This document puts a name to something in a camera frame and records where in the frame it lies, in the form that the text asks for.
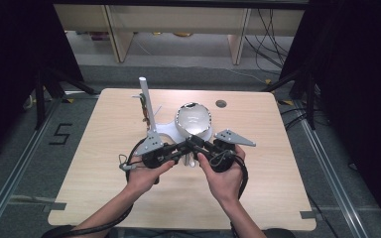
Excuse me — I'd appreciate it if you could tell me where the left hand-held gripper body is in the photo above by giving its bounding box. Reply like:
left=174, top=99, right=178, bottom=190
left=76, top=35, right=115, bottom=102
left=133, top=129, right=180, bottom=170

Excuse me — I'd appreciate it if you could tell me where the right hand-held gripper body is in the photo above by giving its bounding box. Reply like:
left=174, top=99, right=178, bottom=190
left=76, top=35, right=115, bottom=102
left=209, top=128, right=257, bottom=174

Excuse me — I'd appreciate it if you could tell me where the white key rack stand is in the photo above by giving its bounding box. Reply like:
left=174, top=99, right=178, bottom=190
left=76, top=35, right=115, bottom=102
left=131, top=76, right=214, bottom=145

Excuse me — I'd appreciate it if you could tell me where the person's right hand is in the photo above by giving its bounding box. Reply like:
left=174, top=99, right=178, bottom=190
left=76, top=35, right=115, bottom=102
left=196, top=144, right=248, bottom=205

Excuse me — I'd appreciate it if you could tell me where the person's left hand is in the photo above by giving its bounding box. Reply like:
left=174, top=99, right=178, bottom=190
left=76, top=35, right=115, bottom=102
left=125, top=155, right=177, bottom=200

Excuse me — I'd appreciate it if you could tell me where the silver metal bowl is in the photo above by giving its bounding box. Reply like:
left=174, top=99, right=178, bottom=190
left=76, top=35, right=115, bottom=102
left=174, top=101, right=213, bottom=137

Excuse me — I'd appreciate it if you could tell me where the black metal stand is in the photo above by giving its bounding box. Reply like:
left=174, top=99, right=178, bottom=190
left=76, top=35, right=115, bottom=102
left=261, top=68, right=318, bottom=131
left=34, top=64, right=97, bottom=131

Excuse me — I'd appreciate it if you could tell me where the light wooden desk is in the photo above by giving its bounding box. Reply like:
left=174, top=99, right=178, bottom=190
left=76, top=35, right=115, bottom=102
left=53, top=3, right=306, bottom=65

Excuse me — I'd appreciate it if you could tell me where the dark curtain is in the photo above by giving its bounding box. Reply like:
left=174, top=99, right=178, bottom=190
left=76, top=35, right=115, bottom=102
left=0, top=0, right=84, bottom=167
left=279, top=0, right=381, bottom=234

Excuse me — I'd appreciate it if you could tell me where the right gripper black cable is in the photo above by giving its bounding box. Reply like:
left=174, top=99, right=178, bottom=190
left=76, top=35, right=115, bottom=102
left=229, top=154, right=250, bottom=238

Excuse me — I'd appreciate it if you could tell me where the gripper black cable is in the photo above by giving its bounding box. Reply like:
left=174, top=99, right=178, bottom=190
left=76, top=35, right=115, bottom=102
left=229, top=154, right=250, bottom=238
left=41, top=138, right=147, bottom=238

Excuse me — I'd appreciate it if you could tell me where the white floor cable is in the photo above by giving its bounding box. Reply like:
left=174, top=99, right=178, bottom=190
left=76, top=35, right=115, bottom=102
left=223, top=66, right=270, bottom=84

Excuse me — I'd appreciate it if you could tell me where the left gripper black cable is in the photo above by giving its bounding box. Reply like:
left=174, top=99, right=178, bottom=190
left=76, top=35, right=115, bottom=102
left=41, top=138, right=147, bottom=238

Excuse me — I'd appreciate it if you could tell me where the bundle of black cables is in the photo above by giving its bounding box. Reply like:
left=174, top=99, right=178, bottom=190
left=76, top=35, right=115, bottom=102
left=243, top=8, right=296, bottom=74

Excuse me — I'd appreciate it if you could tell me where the aluminium floor rail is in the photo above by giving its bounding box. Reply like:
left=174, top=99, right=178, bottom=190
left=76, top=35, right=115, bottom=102
left=297, top=107, right=367, bottom=238
left=0, top=98, right=64, bottom=238

